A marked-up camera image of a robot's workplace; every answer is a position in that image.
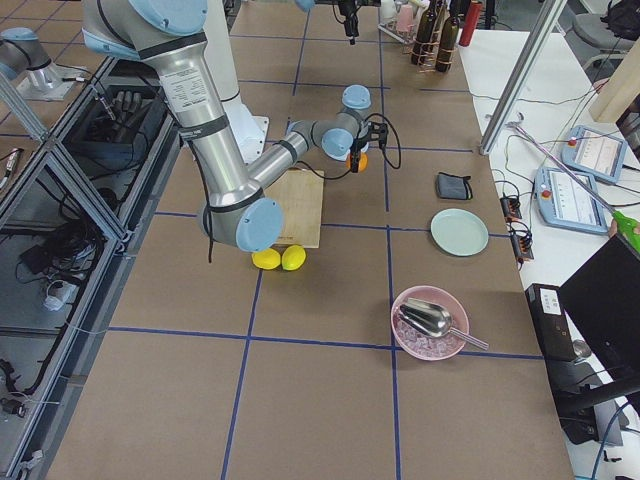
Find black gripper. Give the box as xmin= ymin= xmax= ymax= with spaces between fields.
xmin=349 ymin=122 xmax=389 ymax=173

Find orange fruit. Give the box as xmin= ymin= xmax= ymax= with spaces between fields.
xmin=345 ymin=152 xmax=368 ymax=173

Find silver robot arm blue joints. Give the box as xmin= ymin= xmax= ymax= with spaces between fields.
xmin=82 ymin=1 xmax=370 ymax=252

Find light green plate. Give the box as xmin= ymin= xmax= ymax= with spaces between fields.
xmin=430 ymin=208 xmax=489 ymax=257

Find bamboo cutting board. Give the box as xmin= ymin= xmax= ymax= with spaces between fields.
xmin=266 ymin=169 xmax=324 ymax=248

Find folded grey cloth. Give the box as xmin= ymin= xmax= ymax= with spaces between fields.
xmin=436 ymin=172 xmax=473 ymax=200

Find upper yellow lemon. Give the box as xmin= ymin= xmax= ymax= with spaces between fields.
xmin=281 ymin=245 xmax=307 ymax=271

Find yellow lemon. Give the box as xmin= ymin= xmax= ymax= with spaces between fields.
xmin=281 ymin=245 xmax=307 ymax=271
xmin=251 ymin=248 xmax=281 ymax=270

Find dark wine bottle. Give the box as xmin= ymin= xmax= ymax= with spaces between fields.
xmin=435 ymin=0 xmax=461 ymax=73
xmin=410 ymin=0 xmax=443 ymax=65

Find lower yellow lemon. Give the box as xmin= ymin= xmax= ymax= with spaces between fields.
xmin=251 ymin=248 xmax=281 ymax=270

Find pink upside-down cup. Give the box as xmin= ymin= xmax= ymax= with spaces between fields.
xmin=396 ymin=4 xmax=414 ymax=33

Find metal scoop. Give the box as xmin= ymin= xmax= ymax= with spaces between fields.
xmin=399 ymin=298 xmax=489 ymax=351

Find red bottle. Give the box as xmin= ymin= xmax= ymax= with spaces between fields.
xmin=458 ymin=0 xmax=483 ymax=47

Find pink bowl with ice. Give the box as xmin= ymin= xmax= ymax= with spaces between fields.
xmin=391 ymin=285 xmax=470 ymax=361

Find near teach pendant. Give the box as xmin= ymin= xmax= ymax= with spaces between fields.
xmin=534 ymin=167 xmax=608 ymax=235

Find teach pendant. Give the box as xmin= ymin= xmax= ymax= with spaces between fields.
xmin=534 ymin=167 xmax=608 ymax=235
xmin=561 ymin=125 xmax=627 ymax=184

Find far teach pendant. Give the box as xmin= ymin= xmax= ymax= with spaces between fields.
xmin=561 ymin=125 xmax=627 ymax=184

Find black computer box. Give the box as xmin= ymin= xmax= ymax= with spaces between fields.
xmin=525 ymin=283 xmax=592 ymax=363

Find copper wire bottle rack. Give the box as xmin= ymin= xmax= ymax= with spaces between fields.
xmin=411 ymin=17 xmax=459 ymax=73

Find white wire cup rack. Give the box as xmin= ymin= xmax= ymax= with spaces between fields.
xmin=378 ymin=1 xmax=415 ymax=44

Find aluminium frame post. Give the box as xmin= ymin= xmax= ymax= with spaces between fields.
xmin=479 ymin=0 xmax=567 ymax=155

